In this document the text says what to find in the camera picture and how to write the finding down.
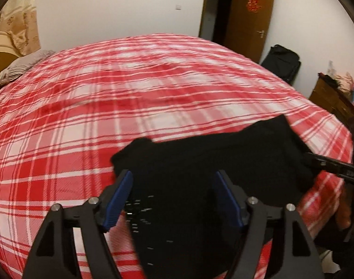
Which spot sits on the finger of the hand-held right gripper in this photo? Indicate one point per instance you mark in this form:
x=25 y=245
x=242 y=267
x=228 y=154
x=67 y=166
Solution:
x=337 y=167

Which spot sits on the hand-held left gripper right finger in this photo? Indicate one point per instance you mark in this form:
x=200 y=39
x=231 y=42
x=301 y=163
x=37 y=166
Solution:
x=227 y=200

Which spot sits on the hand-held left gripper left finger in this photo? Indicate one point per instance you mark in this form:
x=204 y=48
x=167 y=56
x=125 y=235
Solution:
x=118 y=200

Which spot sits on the black pants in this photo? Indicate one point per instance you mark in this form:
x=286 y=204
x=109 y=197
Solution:
x=179 y=180

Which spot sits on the person's right hand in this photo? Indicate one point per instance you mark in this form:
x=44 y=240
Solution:
x=345 y=209

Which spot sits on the brown wooden dresser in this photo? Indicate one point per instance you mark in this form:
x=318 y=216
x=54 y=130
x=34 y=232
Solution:
x=331 y=98

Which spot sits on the person's dark clothing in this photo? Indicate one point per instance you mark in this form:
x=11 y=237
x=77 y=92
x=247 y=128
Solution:
x=342 y=255

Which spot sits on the red plaid bed sheet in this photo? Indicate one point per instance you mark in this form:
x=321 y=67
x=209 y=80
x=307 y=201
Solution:
x=136 y=93

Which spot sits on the black suitcase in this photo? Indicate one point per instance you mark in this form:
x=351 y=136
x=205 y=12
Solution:
x=281 y=64

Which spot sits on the brown wooden door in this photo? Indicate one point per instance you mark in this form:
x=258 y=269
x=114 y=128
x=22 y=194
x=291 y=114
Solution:
x=246 y=35

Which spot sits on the grey patterned pillow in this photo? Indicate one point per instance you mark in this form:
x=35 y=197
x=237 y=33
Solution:
x=19 y=66

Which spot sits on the red paper door decoration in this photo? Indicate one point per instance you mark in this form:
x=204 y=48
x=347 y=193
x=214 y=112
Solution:
x=252 y=4

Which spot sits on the beige and brown headboard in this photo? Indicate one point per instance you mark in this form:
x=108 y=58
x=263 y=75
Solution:
x=2 y=46

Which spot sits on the beige patterned curtain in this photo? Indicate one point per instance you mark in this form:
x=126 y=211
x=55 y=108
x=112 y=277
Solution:
x=25 y=26

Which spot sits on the dark wooden door frame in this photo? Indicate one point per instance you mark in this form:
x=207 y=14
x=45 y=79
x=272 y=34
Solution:
x=207 y=11

